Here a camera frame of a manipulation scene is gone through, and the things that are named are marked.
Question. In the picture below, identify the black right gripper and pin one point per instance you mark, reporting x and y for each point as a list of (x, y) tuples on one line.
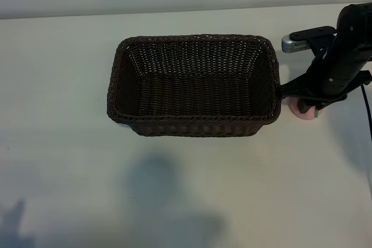
[(337, 79)]

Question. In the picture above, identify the pink peach with green mark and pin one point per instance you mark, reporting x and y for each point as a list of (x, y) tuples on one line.
[(305, 116)]

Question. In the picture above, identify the dark brown wicker basket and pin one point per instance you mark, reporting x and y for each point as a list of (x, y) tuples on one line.
[(191, 94)]

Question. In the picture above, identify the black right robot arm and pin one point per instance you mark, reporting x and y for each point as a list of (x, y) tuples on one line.
[(354, 18)]

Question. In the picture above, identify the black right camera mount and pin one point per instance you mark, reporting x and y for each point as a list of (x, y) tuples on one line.
[(314, 32)]

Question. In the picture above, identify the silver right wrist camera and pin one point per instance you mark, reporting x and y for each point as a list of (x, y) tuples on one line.
[(293, 45)]

